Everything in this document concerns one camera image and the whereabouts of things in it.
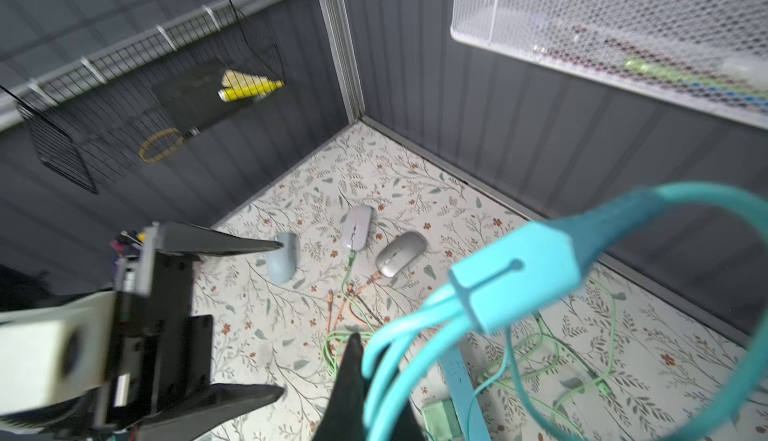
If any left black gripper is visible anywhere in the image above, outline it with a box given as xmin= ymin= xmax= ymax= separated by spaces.
xmin=90 ymin=222 xmax=285 ymax=441

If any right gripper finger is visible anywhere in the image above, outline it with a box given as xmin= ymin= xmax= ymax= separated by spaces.
xmin=311 ymin=331 xmax=421 ymax=441

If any teal charging cable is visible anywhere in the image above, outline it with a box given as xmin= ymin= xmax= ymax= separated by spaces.
xmin=359 ymin=181 xmax=768 ymax=441

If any light green charger plug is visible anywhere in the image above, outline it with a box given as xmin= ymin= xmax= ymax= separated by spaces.
xmin=422 ymin=399 xmax=463 ymax=441

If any pink pen cup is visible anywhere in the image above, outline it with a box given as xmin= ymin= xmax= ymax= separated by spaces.
xmin=110 ymin=230 xmax=146 ymax=259

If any blue power strip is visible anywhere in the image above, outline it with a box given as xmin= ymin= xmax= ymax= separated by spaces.
xmin=439 ymin=346 xmax=491 ymax=441

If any light blue wireless mouse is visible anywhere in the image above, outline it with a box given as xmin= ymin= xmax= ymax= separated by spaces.
xmin=265 ymin=232 xmax=298 ymax=285

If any pink charging cable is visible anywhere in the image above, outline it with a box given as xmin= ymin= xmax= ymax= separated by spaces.
xmin=323 ymin=271 xmax=385 ymax=337

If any white wireless mouse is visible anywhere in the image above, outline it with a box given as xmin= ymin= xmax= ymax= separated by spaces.
xmin=340 ymin=205 xmax=373 ymax=252

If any silver grey wireless mouse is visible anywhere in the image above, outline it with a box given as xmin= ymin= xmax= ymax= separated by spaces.
xmin=375 ymin=231 xmax=427 ymax=278

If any black wire wall basket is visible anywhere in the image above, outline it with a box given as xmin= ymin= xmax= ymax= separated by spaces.
xmin=1 ymin=0 xmax=285 ymax=193

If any green charging cable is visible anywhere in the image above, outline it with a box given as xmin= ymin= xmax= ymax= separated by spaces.
xmin=320 ymin=250 xmax=619 ymax=441

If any white wire mesh basket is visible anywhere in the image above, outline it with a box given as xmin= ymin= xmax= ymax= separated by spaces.
xmin=450 ymin=0 xmax=767 ymax=128

